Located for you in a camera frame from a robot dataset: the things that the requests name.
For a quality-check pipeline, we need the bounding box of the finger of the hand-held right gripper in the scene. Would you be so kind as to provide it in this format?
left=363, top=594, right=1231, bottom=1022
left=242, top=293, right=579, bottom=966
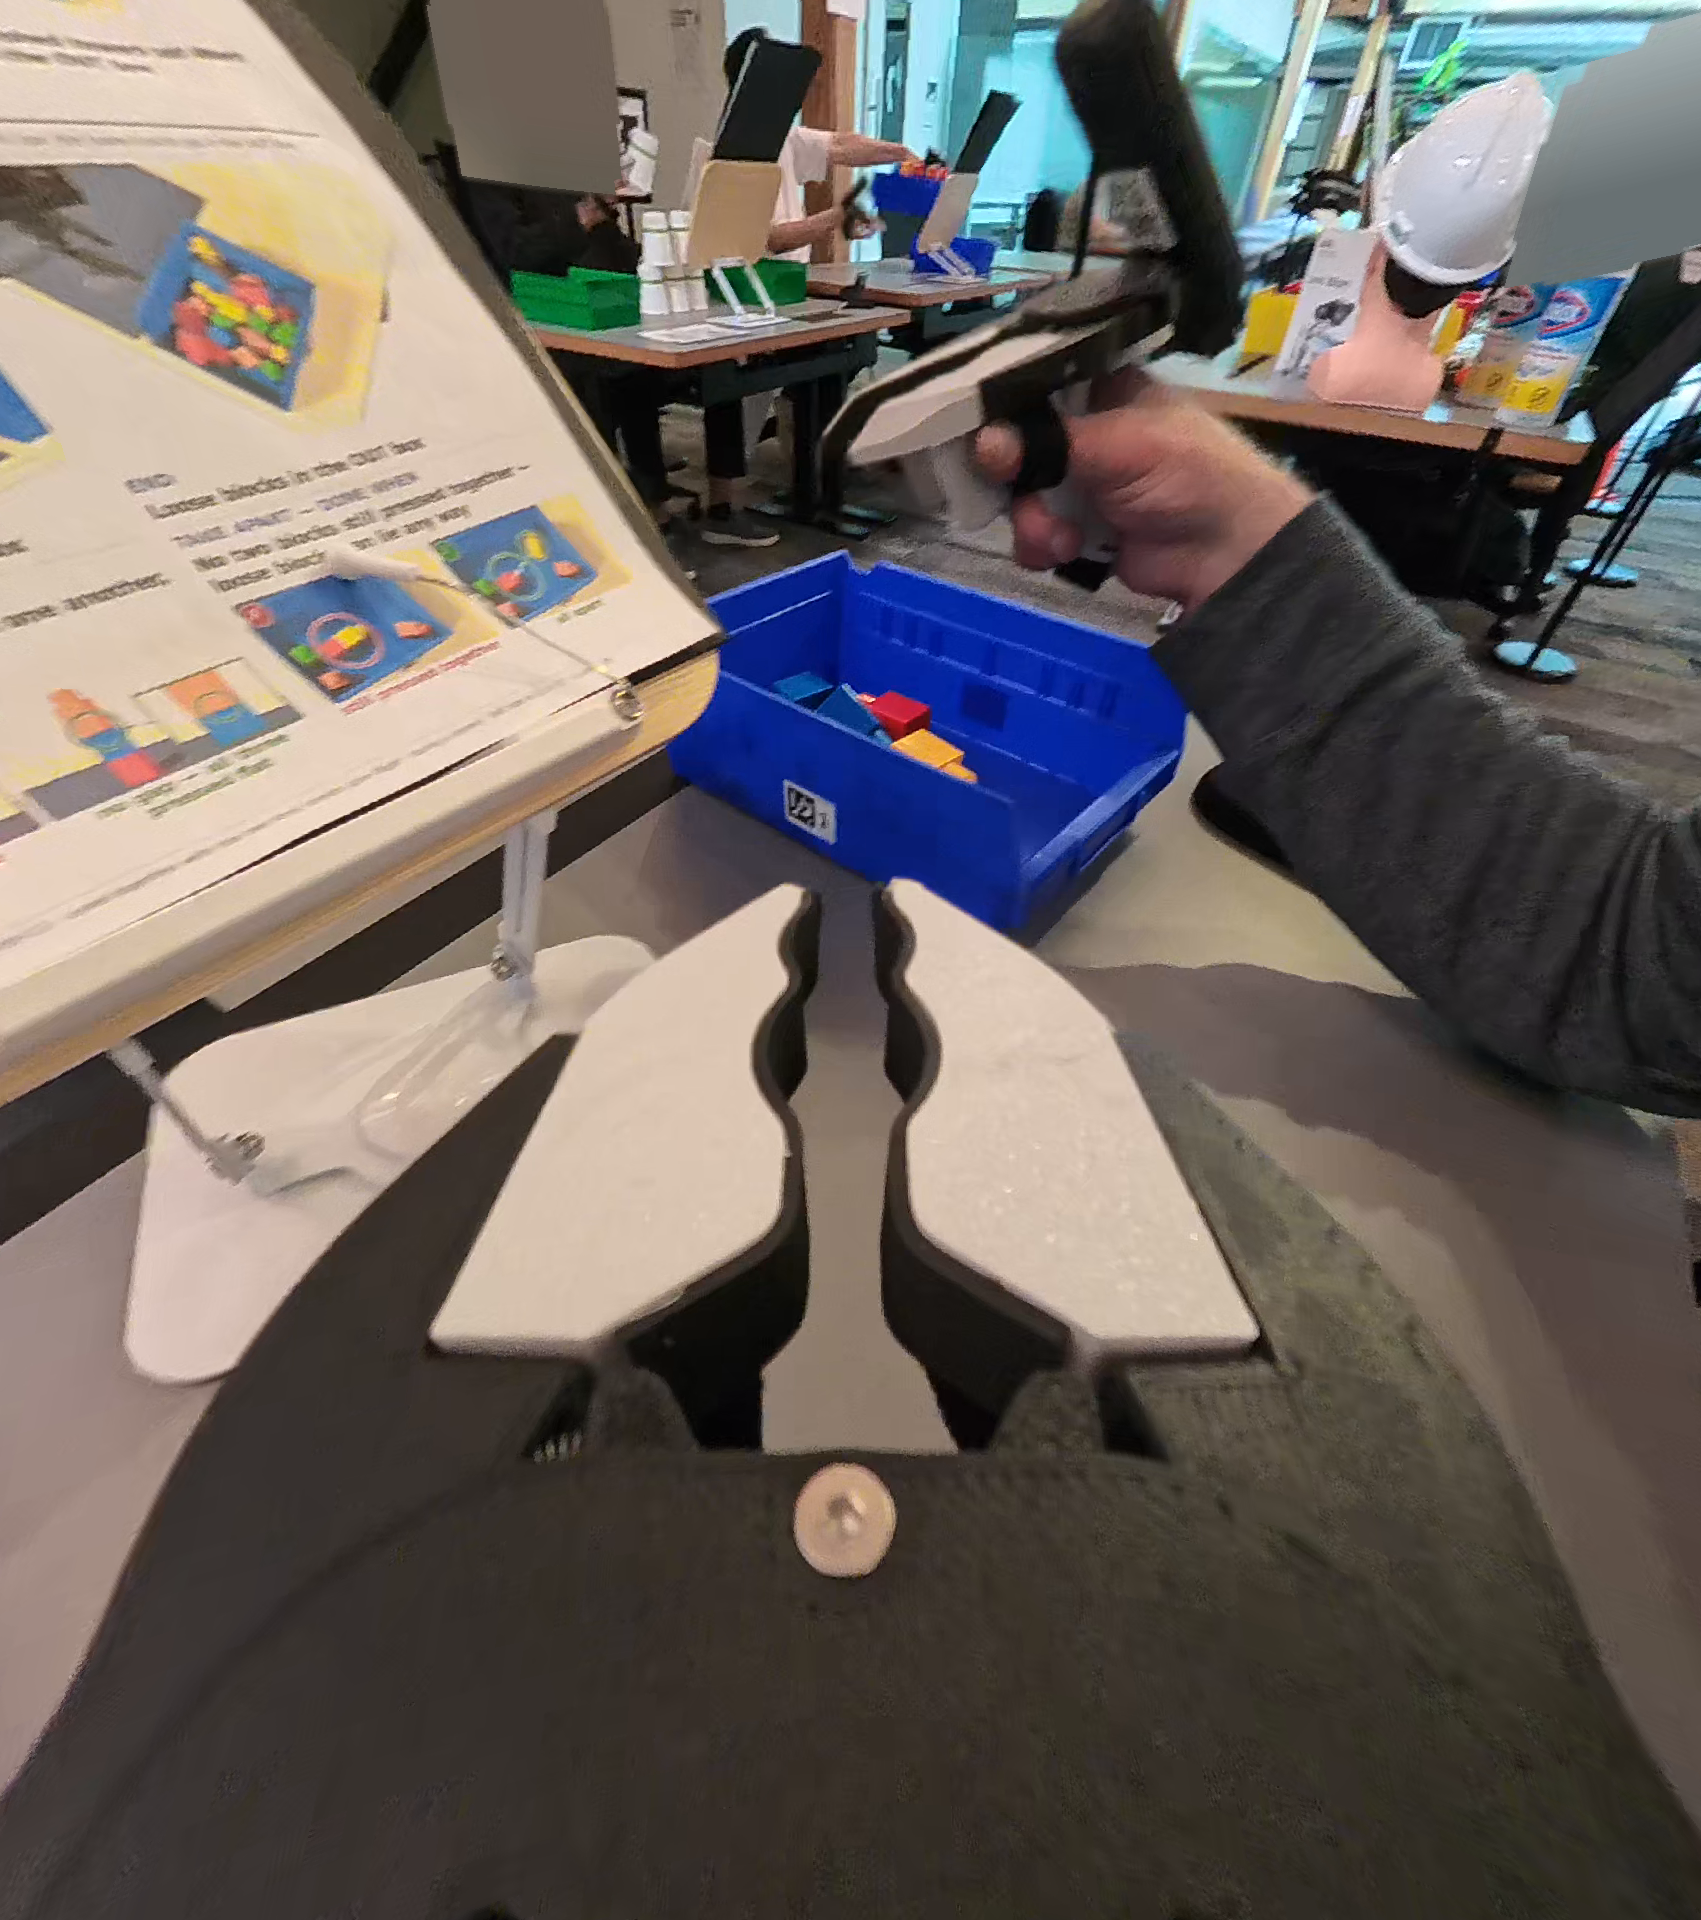
left=820, top=285, right=1167, bottom=467
left=850, top=406, right=1068, bottom=548

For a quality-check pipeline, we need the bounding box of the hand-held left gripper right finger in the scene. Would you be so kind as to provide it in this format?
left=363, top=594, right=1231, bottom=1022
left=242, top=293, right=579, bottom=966
left=874, top=880, right=1262, bottom=1441

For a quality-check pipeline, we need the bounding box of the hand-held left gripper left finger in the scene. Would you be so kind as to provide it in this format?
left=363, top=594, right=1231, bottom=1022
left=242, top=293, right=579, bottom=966
left=430, top=885, right=823, bottom=1441

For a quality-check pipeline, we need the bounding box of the pile of coloured toy blocks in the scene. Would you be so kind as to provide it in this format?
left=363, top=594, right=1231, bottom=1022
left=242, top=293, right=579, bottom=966
left=770, top=665, right=980, bottom=788

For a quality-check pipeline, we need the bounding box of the blue plastic bin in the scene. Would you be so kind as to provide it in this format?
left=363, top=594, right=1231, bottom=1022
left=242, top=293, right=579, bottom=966
left=671, top=549, right=1191, bottom=941

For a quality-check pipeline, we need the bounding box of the person's right forearm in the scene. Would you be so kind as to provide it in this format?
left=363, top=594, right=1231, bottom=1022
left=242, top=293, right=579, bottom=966
left=1151, top=496, right=1701, bottom=1118

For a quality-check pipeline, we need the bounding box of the grey desk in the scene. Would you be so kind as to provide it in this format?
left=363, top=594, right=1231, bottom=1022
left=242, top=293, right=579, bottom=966
left=0, top=749, right=1701, bottom=1920

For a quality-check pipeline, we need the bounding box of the person's right hand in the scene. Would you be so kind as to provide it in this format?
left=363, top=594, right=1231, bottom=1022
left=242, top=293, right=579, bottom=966
left=970, top=375, right=1321, bottom=612

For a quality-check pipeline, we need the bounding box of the brown work table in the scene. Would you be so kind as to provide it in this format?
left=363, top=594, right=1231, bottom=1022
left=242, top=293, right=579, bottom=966
left=531, top=255, right=1057, bottom=558

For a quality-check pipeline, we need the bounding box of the mannequin head with white helmet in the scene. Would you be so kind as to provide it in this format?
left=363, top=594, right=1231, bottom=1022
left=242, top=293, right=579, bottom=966
left=1307, top=65, right=1557, bottom=414

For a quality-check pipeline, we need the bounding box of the wooden office table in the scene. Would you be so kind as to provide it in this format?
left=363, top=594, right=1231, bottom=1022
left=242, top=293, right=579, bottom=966
left=1151, top=346, right=1604, bottom=602

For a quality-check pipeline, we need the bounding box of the white document stand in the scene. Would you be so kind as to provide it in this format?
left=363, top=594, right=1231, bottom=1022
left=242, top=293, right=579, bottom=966
left=106, top=810, right=657, bottom=1388

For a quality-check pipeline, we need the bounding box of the green plastic tray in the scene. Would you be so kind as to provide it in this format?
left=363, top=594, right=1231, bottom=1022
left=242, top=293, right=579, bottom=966
left=512, top=264, right=810, bottom=332

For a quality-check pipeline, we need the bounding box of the instruction board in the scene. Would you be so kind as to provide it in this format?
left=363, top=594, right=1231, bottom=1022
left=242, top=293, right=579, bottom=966
left=0, top=0, right=726, bottom=1165

